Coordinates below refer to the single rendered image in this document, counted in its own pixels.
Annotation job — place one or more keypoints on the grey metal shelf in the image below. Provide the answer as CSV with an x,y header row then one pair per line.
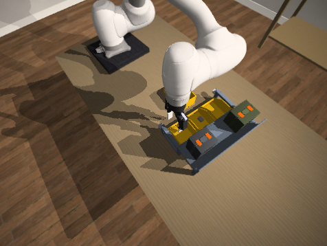
x,y
225,136

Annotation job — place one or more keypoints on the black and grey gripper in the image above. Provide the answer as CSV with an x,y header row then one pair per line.
x,y
179,114

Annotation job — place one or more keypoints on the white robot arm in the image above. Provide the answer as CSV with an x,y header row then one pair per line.
x,y
183,69

